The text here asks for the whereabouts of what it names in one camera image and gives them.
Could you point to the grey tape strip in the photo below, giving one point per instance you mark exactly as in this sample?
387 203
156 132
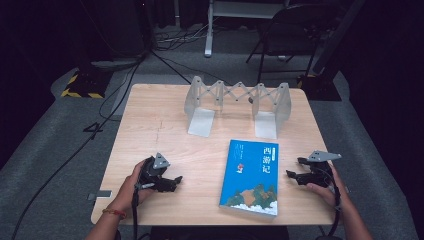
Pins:
100 194

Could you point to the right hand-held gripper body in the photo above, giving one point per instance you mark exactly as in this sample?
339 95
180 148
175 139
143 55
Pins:
320 176

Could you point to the person's right hand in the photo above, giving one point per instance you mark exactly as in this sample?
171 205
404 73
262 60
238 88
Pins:
333 195

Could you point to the hazard-striped black stand base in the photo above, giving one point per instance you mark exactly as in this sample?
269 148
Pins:
86 85

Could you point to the person's left hand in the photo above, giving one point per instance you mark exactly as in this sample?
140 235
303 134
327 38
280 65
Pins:
128 195

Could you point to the black folding chair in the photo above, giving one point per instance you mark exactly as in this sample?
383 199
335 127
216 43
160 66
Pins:
293 26

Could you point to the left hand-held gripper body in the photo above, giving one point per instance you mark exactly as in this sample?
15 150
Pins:
150 173

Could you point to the blue book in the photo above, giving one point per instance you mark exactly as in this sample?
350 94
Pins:
250 180

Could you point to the grey metal book rack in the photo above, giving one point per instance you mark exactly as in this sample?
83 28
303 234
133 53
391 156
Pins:
201 120

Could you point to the dark stand base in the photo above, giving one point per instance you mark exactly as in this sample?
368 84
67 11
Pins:
320 88

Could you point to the white desk frame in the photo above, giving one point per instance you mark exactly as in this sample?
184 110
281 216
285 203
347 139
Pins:
209 33

